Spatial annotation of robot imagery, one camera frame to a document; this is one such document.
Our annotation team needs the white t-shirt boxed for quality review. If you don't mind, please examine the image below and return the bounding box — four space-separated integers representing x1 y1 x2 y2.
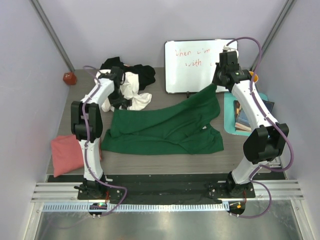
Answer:
93 69 153 113

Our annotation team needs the white mug orange inside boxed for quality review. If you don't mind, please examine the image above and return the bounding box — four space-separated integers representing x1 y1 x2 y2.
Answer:
249 71 259 83

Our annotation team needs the white dry-erase board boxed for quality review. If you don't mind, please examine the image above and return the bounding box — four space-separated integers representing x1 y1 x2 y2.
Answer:
164 39 231 94

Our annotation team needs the green t-shirt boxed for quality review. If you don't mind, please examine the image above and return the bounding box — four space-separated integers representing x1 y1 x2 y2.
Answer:
100 84 224 156

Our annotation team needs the Nineteen Eighty-Four book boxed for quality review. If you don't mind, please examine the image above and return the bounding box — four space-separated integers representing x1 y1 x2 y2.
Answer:
262 100 275 113

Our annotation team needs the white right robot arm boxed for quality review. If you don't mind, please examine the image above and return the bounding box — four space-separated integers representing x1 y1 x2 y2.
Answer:
212 47 289 198

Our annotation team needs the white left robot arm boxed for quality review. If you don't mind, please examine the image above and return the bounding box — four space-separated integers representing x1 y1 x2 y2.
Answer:
70 66 131 200

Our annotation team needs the black t-shirt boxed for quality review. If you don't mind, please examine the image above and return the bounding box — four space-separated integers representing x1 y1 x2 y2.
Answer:
100 56 156 91

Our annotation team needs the teal plastic mat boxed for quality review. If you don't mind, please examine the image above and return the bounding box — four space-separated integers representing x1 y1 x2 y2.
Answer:
223 91 270 137

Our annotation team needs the small red cube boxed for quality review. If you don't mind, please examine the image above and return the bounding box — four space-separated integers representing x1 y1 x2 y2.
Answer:
63 72 77 86

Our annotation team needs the folded pink t-shirt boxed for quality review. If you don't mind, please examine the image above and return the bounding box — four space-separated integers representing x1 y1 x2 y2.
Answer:
51 134 103 181

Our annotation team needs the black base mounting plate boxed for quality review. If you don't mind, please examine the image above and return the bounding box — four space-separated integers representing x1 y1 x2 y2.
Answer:
76 173 256 205

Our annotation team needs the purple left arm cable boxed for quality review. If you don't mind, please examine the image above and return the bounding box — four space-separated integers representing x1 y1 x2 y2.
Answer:
81 65 128 217

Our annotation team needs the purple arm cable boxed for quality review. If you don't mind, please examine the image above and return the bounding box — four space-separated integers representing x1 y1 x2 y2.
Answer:
81 65 128 217
223 36 295 218

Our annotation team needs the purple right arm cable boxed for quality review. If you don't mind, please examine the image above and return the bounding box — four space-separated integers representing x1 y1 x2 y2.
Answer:
223 36 295 218

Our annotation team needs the white slotted cable duct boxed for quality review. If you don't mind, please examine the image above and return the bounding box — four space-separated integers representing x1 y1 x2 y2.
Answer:
42 202 230 213

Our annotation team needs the aluminium frame rail front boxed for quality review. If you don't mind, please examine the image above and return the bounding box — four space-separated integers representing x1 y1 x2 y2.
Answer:
31 179 304 202

